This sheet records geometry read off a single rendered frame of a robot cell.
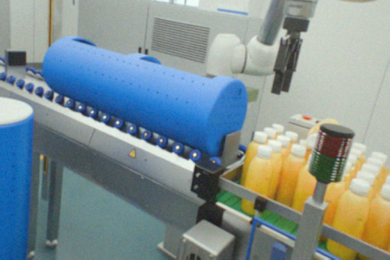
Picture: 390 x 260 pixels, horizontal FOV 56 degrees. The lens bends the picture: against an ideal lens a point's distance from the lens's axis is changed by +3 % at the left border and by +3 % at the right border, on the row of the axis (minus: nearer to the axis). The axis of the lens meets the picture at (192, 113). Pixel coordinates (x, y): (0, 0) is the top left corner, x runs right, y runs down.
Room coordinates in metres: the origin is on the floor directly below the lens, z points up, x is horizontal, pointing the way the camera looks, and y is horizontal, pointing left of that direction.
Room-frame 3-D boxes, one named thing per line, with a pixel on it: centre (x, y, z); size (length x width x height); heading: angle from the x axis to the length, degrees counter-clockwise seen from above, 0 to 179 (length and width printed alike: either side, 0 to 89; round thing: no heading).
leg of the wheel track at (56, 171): (1.80, 0.70, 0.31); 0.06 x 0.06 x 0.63; 57
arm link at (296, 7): (1.13, -0.27, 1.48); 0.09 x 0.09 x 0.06
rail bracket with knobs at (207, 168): (0.98, -0.08, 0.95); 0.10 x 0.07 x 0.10; 147
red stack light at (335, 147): (0.66, -0.28, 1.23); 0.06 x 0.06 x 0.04
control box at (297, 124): (1.30, -0.48, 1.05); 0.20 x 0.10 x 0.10; 57
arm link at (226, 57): (1.93, -0.13, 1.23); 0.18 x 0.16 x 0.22; 99
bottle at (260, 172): (0.94, -0.22, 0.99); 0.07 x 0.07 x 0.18
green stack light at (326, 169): (0.66, -0.28, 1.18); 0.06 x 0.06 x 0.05
